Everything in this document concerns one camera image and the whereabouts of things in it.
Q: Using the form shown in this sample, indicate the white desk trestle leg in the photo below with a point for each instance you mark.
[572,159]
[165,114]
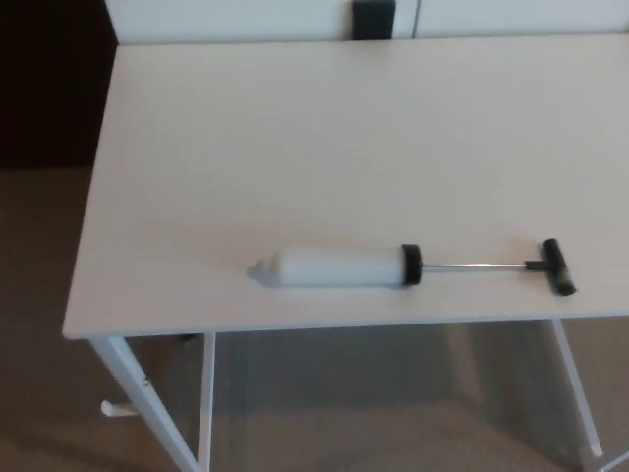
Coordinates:
[140,393]
[578,388]

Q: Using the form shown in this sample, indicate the white cabinet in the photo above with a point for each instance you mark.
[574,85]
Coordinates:
[245,19]

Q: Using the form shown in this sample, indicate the dark brown wooden panel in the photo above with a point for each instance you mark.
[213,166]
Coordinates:
[49,83]

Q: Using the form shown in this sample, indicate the black rectangular wall plate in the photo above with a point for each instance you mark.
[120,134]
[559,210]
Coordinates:
[373,19]

